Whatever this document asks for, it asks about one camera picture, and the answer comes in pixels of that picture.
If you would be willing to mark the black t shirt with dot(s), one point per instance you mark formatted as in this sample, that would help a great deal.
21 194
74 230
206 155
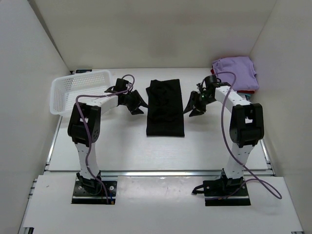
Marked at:
165 109

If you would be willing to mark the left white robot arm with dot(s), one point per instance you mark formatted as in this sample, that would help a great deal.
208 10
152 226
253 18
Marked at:
84 125

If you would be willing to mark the red folded t shirt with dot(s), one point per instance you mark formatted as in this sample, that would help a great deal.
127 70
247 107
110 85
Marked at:
239 91

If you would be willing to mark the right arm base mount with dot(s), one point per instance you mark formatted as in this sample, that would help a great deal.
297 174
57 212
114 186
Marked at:
224 191

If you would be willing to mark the aluminium rail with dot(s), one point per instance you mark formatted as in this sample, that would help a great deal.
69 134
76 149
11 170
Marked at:
267 172

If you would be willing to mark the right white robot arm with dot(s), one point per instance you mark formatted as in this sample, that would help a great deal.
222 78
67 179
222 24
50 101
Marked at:
246 125

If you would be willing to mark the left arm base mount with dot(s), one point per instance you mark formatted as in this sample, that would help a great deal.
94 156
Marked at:
83 194

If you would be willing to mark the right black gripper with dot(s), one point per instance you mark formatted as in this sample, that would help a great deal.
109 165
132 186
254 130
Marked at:
193 104

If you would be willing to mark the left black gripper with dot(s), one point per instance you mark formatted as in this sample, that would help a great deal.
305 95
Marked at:
138 100

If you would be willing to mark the white plastic basket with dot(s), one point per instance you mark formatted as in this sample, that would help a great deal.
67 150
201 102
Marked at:
64 90

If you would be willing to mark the purple folded t shirt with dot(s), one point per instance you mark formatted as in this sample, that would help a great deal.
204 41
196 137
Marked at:
242 67

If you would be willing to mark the small dark label plate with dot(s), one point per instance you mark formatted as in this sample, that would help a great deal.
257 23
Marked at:
80 71

